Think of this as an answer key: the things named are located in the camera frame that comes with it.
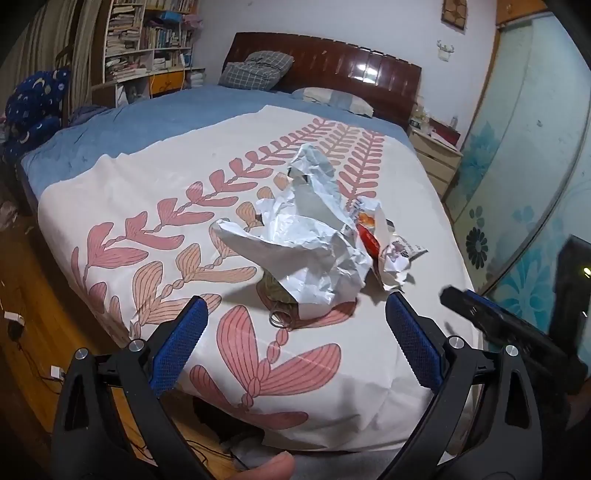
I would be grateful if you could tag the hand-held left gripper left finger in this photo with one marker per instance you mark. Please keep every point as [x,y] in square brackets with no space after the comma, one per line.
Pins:
[184,341]

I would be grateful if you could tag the leaf-print white bed cover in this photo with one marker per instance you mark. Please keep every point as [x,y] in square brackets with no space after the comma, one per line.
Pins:
[138,194]

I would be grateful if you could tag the white charger plug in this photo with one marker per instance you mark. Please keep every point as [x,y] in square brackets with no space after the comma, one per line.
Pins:
[14,316]
[56,372]

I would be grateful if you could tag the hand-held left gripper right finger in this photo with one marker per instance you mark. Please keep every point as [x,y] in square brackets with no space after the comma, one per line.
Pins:
[415,341]

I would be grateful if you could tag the orange wooden cabinet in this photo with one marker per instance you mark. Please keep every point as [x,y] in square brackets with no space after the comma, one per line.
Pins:
[517,11]

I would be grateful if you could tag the grey checked pillow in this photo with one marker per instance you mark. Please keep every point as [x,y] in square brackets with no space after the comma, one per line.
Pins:
[256,69]

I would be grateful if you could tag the dark blue star-print cloth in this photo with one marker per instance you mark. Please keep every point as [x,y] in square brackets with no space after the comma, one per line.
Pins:
[32,106]

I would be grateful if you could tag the floral glass wardrobe door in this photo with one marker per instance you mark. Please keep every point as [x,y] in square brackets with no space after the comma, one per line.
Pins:
[517,138]

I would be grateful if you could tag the beige nightstand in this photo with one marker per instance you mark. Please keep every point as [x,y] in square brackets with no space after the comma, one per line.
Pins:
[434,157]

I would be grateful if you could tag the large white paper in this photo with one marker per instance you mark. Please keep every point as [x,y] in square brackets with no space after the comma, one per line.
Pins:
[295,249]

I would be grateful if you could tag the rows of books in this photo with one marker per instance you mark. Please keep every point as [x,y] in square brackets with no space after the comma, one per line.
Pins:
[127,32]

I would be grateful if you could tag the grey-white paper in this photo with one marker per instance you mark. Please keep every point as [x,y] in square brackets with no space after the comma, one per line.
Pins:
[318,184]

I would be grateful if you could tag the striped curtain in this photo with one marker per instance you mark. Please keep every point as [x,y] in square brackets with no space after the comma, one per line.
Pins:
[46,37]

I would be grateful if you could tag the white bookshelf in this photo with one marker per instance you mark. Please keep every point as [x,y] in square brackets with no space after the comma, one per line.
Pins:
[138,78]

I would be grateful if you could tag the dark wooden headboard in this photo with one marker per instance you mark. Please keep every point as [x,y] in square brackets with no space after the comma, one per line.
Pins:
[351,64]

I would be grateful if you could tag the blue bedsheet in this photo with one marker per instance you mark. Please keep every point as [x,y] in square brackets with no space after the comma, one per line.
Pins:
[161,115]

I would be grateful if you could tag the red box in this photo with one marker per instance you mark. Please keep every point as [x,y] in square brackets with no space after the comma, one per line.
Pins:
[447,136]

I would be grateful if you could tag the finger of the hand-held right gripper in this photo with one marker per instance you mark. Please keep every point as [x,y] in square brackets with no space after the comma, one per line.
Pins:
[508,330]

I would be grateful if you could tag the red snack wrapper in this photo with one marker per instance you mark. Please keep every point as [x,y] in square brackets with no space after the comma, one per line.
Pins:
[369,240]

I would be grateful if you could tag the printed white wrapper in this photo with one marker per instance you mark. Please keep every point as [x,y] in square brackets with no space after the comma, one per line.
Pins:
[395,258]

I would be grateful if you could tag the framed wall picture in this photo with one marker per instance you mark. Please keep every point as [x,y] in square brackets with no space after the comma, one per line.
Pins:
[454,14]

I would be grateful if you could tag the person's left hand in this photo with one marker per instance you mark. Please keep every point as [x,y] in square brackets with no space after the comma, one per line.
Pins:
[265,468]

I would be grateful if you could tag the white flat pillow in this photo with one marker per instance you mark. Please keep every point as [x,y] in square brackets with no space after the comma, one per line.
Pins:
[332,98]

